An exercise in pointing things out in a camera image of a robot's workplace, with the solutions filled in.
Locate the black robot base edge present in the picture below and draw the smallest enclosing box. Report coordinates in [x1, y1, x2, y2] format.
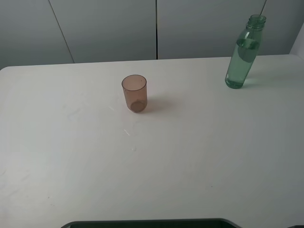
[63, 218, 239, 228]

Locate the green transparent water bottle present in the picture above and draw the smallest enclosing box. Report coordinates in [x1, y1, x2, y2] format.
[225, 14, 266, 89]

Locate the pink translucent plastic cup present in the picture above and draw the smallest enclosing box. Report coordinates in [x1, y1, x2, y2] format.
[122, 75, 147, 113]

